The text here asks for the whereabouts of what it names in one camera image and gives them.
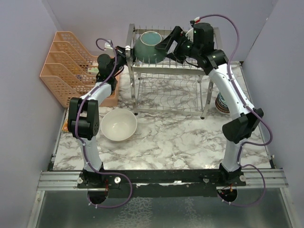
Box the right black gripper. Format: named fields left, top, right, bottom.
left=154, top=29, right=198, bottom=67

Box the large teal ceramic bowl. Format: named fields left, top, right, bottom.
left=133, top=31, right=167, bottom=64

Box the steel two-tier dish rack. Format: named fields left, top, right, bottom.
left=126, top=24, right=218, bottom=119

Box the large cream ceramic bowl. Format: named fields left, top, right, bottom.
left=100, top=108, right=138, bottom=142

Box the green patterned small bowl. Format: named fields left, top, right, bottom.
left=217, top=93, right=226, bottom=104

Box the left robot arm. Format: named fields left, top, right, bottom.
left=67, top=46, right=127, bottom=188

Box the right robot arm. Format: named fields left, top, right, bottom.
left=155, top=23, right=264, bottom=186

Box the green white box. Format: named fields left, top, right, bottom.
left=87, top=67, right=99, bottom=75

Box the orange plastic file organizer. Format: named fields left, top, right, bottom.
left=39, top=31, right=119, bottom=108

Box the orange snack packet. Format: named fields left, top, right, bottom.
left=62, top=119, right=68, bottom=133

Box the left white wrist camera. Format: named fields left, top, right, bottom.
left=104, top=42, right=113, bottom=49

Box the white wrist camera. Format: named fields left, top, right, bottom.
left=185, top=17, right=200, bottom=42
left=104, top=42, right=113, bottom=49

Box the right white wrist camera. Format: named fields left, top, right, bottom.
left=185, top=17, right=200, bottom=42

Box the aluminium frame rail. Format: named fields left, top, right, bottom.
left=37, top=171, right=80, bottom=191

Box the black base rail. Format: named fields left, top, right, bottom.
left=77, top=169, right=246, bottom=198

